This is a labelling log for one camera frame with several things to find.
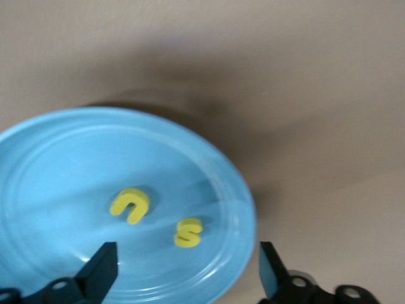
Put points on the yellow foam letter u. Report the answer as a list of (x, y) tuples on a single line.
[(133, 193)]

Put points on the brown table cover sheet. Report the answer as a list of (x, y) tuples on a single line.
[(284, 63)]

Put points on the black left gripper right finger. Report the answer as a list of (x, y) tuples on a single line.
[(278, 285)]

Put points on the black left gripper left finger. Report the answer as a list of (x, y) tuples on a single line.
[(98, 272)]

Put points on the yellow foam letter s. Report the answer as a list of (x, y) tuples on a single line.
[(190, 234)]

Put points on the blue plate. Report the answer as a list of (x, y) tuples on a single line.
[(63, 190)]

